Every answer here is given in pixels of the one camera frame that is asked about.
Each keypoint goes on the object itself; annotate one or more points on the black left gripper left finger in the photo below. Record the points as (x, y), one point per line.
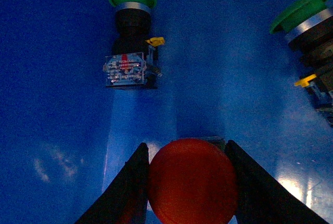
(125, 200)

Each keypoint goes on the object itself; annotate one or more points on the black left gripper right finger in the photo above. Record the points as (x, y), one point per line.
(262, 199)

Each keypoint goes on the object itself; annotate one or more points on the red mushroom push button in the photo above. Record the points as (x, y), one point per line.
(192, 181)

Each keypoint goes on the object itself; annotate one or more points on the blue bin holding buttons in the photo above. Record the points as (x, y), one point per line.
(65, 136)

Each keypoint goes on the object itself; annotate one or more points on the green push button left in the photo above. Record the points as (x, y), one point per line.
(132, 63)

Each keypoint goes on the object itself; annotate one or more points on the green push button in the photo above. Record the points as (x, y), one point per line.
(132, 63)
(308, 28)

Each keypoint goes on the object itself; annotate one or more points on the green push button middle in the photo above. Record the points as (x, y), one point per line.
(308, 28)

